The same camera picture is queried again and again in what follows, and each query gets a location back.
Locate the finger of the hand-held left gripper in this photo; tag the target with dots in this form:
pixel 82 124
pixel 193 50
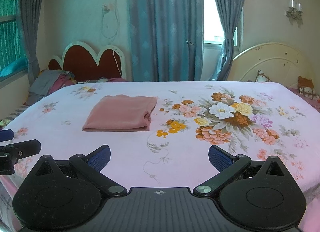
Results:
pixel 30 147
pixel 6 135

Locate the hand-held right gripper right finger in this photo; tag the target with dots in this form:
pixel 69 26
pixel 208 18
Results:
pixel 219 160

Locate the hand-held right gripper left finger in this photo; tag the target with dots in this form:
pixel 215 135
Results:
pixel 100 160

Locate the pink sweater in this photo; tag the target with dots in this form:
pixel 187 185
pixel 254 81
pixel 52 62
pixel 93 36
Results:
pixel 120 114

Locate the pile of clothes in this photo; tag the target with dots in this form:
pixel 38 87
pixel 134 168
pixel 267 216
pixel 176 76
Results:
pixel 47 84

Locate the striped mattress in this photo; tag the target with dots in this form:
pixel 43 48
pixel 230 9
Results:
pixel 13 116

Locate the floral bedsheet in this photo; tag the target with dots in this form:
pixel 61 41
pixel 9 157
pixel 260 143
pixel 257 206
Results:
pixel 237 172

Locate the teal cloth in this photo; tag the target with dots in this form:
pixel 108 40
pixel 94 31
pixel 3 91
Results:
pixel 12 68

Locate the small patterned pillow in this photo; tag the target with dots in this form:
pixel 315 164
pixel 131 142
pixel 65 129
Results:
pixel 263 76

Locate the red scalloped headboard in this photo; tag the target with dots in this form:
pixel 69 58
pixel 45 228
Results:
pixel 85 64

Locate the green-tinted window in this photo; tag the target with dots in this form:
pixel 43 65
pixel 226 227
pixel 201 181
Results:
pixel 11 29

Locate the pink bedding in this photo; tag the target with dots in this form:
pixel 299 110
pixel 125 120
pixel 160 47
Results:
pixel 308 98

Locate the cream round headboard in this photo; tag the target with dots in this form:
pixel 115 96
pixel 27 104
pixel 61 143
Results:
pixel 275 62

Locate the brown pillow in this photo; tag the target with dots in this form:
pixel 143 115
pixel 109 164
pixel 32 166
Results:
pixel 305 87

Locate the grey side curtain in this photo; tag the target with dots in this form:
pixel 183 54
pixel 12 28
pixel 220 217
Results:
pixel 30 22

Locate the curtain clip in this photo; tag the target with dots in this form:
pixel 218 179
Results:
pixel 189 42

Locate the bright window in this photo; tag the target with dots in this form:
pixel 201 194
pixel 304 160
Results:
pixel 212 14

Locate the blue patterned curtain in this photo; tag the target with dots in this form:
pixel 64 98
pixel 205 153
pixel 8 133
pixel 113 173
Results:
pixel 165 22

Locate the grey-blue tied curtain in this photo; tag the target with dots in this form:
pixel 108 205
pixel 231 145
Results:
pixel 227 2

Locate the wall socket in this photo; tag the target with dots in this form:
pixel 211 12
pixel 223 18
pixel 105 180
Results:
pixel 107 8

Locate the wall lamp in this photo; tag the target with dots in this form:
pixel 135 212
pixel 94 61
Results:
pixel 295 10

